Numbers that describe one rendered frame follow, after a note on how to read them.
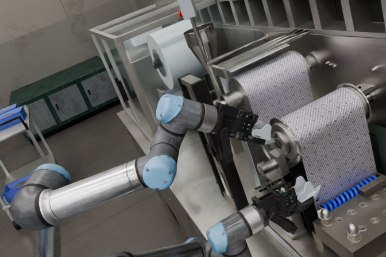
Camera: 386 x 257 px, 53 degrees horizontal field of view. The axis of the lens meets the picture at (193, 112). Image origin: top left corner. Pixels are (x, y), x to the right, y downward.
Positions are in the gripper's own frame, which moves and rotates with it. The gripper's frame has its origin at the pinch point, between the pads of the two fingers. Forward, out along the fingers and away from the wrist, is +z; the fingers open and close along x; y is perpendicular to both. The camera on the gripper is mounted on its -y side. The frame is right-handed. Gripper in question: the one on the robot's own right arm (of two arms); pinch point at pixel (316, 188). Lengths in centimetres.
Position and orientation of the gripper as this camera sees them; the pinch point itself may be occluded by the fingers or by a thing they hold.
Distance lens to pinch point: 121.9
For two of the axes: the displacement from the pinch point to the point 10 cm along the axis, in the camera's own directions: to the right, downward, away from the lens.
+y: -3.3, -8.8, -3.5
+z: 8.8, -4.2, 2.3
